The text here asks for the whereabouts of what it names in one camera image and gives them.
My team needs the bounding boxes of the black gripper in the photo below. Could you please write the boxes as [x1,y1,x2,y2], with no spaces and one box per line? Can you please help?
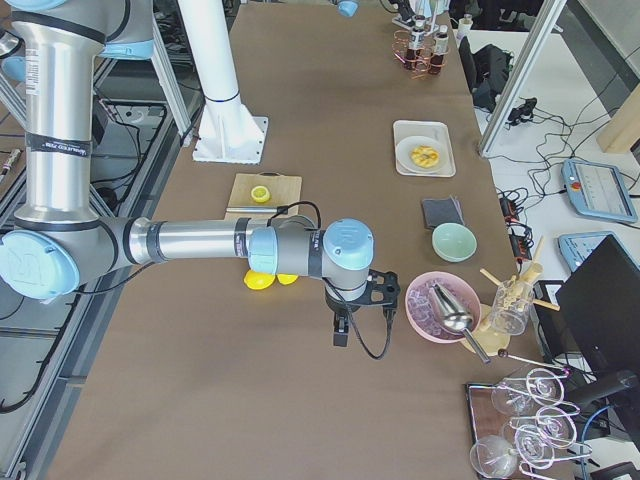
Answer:
[325,269,401,346]

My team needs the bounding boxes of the tea bottle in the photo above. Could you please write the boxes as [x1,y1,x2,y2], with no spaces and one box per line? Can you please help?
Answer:
[404,15,426,70]
[428,25,449,75]

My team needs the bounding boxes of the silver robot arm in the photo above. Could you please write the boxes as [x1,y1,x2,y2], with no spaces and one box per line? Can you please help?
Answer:
[1,1,399,346]

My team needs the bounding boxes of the cream serving tray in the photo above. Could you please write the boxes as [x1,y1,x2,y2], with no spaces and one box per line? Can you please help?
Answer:
[393,120,456,178]

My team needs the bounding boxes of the yellow lemon upper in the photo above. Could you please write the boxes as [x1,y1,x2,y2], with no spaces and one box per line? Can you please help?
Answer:
[276,273,299,285]

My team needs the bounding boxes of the yellow lemon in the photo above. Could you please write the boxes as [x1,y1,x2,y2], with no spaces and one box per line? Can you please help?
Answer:
[276,273,299,285]
[243,270,276,291]

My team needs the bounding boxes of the pink bowl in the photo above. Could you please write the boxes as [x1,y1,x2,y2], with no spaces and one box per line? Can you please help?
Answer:
[405,271,481,344]

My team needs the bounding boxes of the clear ice cubes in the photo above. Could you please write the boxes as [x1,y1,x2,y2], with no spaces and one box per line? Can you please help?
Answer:
[405,281,462,344]

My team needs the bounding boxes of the yellow lemon lower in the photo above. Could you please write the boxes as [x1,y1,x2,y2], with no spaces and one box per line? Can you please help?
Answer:
[243,270,276,291]

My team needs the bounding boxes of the steel ice scoop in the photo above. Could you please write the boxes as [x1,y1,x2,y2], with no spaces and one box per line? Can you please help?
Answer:
[430,283,491,364]

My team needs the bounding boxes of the mint green bowl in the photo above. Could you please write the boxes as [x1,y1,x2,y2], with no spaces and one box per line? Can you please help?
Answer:
[432,223,477,263]

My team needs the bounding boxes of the wooden cutting board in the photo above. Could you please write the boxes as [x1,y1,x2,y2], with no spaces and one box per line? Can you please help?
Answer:
[224,173,302,220]

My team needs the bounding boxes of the grey folded cloth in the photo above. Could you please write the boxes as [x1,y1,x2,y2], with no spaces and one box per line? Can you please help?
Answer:
[421,196,465,229]

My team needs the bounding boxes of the half lemon slice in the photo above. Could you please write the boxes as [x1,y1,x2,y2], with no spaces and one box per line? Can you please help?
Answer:
[250,185,271,204]

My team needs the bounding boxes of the steel muddler bar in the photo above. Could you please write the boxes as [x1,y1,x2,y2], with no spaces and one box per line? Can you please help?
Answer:
[226,206,278,215]

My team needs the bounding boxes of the wooden cup stand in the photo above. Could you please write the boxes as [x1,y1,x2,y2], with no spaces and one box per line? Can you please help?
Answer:
[473,238,560,357]

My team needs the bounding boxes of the clear glass cup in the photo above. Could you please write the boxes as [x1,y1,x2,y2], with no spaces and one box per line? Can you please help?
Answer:
[489,280,533,335]

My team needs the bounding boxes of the white round plate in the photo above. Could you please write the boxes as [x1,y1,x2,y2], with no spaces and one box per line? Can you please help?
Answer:
[395,135,446,173]

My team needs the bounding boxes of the wine glass rack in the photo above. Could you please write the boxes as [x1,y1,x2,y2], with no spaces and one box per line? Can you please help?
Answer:
[465,360,592,479]

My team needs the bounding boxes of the teach pendant lower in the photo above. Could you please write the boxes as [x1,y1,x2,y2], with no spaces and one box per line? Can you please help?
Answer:
[557,230,628,273]

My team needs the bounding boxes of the teach pendant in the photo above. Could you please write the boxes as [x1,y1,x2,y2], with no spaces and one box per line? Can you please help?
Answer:
[561,159,638,224]
[557,230,628,273]

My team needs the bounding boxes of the black monitor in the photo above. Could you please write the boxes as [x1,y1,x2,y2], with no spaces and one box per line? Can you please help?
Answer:
[557,235,639,374]

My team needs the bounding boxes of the teach pendant upper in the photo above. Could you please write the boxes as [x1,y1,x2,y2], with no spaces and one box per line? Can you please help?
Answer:
[561,159,638,224]

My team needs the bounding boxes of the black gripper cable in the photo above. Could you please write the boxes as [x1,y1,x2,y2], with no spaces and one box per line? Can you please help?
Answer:
[324,279,399,360]

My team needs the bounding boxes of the braided ring bread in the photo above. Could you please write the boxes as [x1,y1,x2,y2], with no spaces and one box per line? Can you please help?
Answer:
[410,145,440,168]

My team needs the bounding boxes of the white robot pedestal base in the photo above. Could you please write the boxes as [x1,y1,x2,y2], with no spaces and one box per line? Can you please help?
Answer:
[179,0,268,165]

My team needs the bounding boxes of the copper wire bottle rack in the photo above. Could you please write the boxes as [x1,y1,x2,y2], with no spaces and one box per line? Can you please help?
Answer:
[391,30,434,79]

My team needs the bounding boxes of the aluminium frame post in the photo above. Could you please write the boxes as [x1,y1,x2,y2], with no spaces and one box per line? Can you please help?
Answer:
[478,0,567,158]

